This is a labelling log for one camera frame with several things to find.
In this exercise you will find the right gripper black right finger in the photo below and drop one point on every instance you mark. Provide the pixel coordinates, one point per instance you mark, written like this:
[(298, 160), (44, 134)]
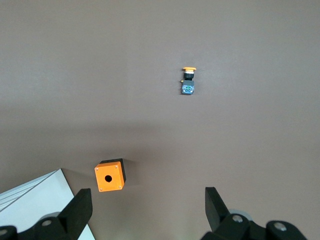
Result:
[(215, 210)]

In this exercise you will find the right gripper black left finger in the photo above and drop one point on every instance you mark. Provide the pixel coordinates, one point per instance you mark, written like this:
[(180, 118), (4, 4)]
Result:
[(77, 210)]

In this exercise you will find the white drawer cabinet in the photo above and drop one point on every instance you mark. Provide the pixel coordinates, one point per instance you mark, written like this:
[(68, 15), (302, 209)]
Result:
[(37, 200)]

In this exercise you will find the yellow mushroom push button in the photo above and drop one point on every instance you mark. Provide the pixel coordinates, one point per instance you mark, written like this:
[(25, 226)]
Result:
[(188, 83)]

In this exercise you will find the orange button enclosure box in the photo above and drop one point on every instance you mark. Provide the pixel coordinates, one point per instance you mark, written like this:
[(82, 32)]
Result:
[(108, 178)]

